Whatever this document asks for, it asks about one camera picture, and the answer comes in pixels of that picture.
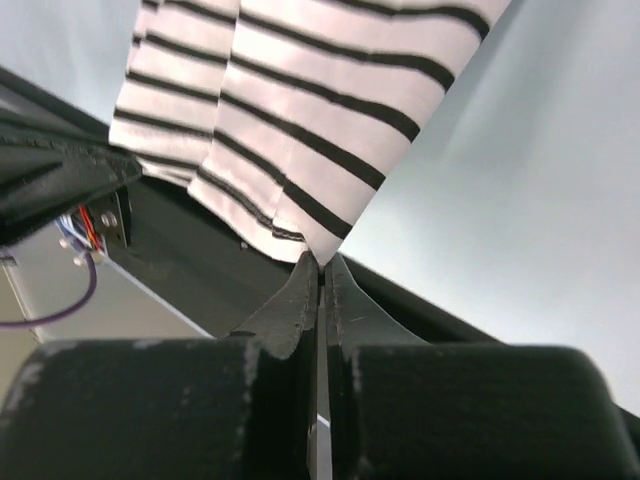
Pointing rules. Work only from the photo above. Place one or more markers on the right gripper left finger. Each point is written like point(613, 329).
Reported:
point(239, 407)

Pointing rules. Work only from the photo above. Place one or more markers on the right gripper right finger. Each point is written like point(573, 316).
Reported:
point(403, 408)

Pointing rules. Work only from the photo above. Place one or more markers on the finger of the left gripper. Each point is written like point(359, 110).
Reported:
point(48, 170)

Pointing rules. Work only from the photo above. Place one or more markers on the black white striped tank top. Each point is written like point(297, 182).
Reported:
point(284, 118)

